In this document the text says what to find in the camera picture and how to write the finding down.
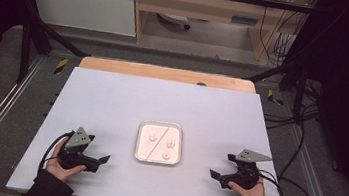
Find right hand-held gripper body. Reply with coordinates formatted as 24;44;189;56
218;146;273;195

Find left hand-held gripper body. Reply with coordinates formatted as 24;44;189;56
55;124;104;174

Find square silver-rimmed tray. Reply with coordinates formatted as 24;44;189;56
133;118;186;167

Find thin wooden skewer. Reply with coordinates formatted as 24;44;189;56
147;125;171;160

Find person's right hand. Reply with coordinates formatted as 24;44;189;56
226;179;268;196

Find person's left hand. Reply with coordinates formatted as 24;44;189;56
45;136;91;185

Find yellow black tape marker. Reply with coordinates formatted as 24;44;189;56
52;56;70;77
265;88;286;106

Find wooden table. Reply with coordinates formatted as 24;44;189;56
77;54;259;95

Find white cabinet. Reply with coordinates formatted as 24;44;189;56
21;0;141;38

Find light wooden desk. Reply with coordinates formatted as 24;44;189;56
125;0;313;67

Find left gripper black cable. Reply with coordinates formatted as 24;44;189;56
37;128;74;177

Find black floor cables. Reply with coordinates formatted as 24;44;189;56
260;73;326;137

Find hanging black cable bundle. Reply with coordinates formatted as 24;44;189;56
255;0;311;70

